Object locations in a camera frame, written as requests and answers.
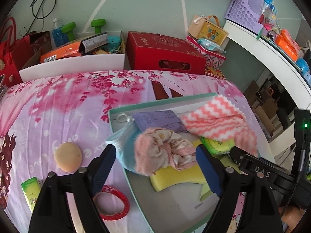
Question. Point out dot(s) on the teal shallow box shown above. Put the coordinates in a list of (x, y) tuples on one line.
[(145, 199)]

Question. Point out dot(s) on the red felt handbag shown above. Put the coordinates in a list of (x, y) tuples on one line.
[(9, 63)]

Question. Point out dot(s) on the red paper bag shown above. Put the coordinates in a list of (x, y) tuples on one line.
[(34, 43)]

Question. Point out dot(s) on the pink white zigzag towel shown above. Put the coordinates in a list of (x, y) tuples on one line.
[(213, 119)]

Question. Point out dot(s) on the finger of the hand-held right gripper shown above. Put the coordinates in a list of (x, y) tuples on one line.
[(237, 155)]

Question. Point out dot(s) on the light blue face mask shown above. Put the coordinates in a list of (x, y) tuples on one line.
[(124, 150)]

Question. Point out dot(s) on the red gift box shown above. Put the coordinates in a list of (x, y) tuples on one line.
[(158, 51)]

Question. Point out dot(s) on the blue water bottle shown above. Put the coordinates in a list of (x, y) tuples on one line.
[(58, 36)]

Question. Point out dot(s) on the white storage bin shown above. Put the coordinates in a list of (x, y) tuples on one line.
[(73, 64)]

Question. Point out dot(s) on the teal cup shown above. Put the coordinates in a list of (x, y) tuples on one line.
[(114, 42)]

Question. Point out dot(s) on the green dumbbell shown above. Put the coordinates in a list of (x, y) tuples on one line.
[(98, 25), (69, 30)]

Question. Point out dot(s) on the pink floral cloth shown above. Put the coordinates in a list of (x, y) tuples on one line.
[(150, 150)]

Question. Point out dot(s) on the light blue wipes pack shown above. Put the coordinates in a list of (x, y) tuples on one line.
[(209, 42)]

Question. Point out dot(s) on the orange packet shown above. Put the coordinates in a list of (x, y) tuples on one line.
[(286, 43)]

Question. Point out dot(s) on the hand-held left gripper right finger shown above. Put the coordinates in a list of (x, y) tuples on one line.
[(209, 172)]

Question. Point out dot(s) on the red tape roll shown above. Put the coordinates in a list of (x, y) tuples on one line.
[(126, 203)]

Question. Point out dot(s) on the person's right forearm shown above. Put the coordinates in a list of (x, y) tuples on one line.
[(291, 219)]

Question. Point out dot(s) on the purple file rack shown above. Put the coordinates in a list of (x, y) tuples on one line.
[(243, 12)]

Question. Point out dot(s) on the cartoon printed bedsheet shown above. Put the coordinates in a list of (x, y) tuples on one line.
[(60, 102)]

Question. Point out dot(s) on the cardboard box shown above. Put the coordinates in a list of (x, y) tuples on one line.
[(266, 116)]

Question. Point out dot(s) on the white shelf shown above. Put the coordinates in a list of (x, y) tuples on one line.
[(255, 41)]

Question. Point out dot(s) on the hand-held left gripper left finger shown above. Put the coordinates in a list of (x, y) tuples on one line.
[(103, 170)]

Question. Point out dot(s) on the purple packet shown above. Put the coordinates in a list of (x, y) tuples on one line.
[(155, 120)]

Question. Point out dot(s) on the blue round container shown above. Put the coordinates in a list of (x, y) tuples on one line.
[(303, 65)]

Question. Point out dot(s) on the light green sponge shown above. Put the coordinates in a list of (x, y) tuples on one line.
[(206, 193)]

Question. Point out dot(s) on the beige round puff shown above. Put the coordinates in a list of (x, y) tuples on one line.
[(68, 157)]

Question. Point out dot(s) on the orange box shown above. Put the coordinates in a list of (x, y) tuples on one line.
[(63, 51)]

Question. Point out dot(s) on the green tissue packet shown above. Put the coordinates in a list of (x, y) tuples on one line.
[(216, 148), (29, 189)]

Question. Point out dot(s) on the red white zigzag box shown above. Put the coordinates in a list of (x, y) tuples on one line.
[(213, 58)]

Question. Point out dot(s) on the yellow sponge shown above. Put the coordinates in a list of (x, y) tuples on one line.
[(170, 177)]

